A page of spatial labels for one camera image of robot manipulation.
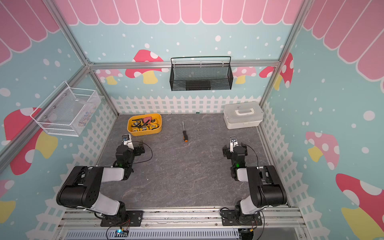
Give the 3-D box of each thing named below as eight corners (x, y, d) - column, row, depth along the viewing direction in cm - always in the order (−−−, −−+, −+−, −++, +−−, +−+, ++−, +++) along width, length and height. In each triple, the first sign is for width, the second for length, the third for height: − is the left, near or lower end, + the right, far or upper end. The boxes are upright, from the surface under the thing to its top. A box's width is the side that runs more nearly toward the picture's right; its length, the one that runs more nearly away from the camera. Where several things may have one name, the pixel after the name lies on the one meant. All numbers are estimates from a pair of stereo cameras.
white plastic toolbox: (225, 129, 113) (228, 118, 103) (222, 111, 126) (224, 99, 116) (260, 129, 113) (266, 118, 103) (253, 111, 126) (258, 99, 116)
